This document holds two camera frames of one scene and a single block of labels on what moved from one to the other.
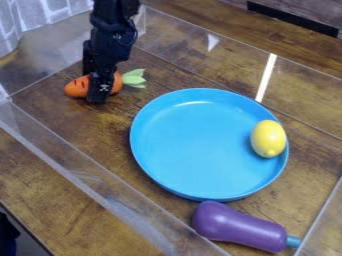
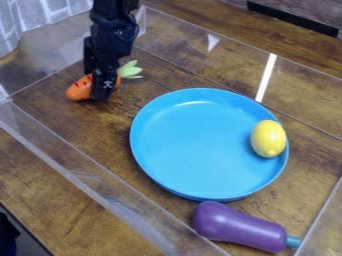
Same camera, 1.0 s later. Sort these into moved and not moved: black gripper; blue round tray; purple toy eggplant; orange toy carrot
Moved: orange toy carrot
Not moved: blue round tray; black gripper; purple toy eggplant
